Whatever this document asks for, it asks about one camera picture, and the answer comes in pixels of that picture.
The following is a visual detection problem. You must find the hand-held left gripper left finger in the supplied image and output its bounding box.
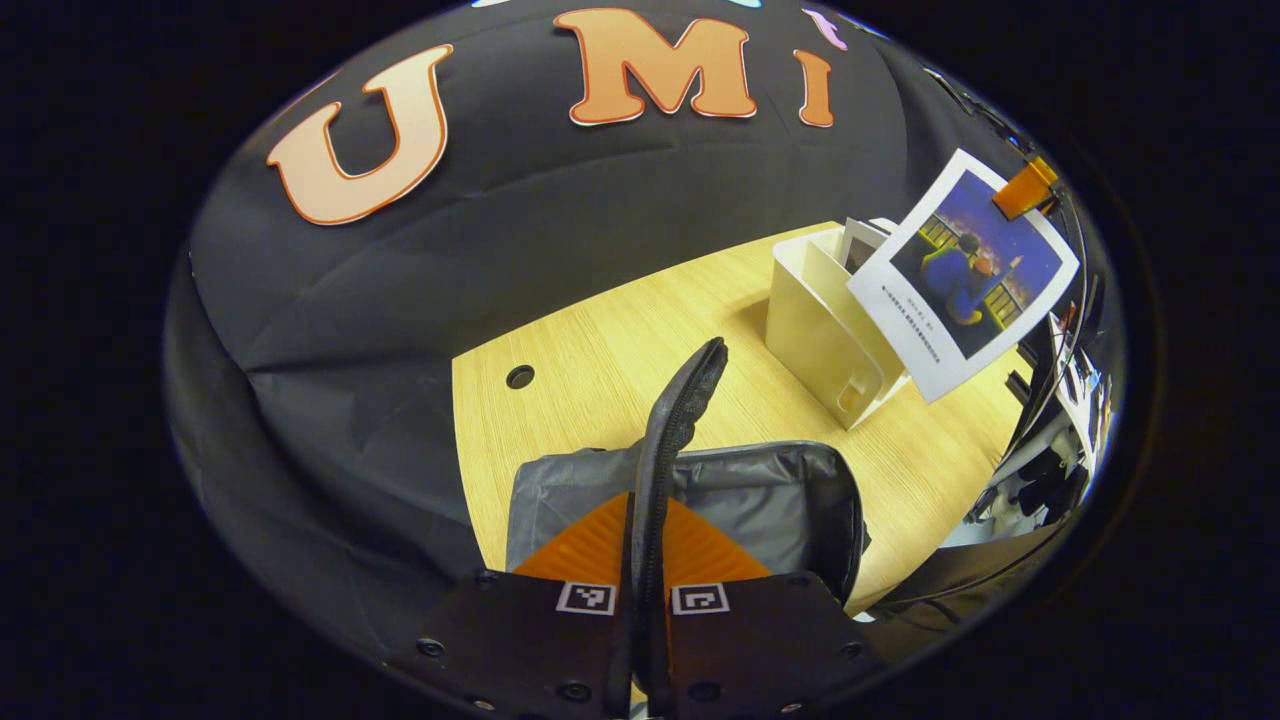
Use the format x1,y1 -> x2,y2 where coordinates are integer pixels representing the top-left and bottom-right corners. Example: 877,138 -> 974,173
400,492 -> 634,717

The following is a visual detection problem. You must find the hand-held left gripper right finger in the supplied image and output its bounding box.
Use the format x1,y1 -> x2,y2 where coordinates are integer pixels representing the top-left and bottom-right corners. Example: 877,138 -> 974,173
660,497 -> 887,717

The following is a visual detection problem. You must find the blue picture cover book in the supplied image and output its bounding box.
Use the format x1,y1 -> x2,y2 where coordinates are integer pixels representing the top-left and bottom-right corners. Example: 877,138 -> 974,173
846,148 -> 1082,404

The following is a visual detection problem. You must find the dark portrait cover book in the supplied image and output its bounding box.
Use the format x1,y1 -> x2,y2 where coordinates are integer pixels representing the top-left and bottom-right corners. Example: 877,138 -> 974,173
838,217 -> 893,276

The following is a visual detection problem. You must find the white bookshelf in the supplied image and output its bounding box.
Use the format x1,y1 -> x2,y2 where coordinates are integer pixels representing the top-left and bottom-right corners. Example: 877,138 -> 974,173
765,217 -> 913,432

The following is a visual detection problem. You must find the cluttered background equipment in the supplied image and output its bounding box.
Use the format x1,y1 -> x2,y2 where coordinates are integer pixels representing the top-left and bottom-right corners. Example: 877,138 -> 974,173
960,290 -> 1116,551

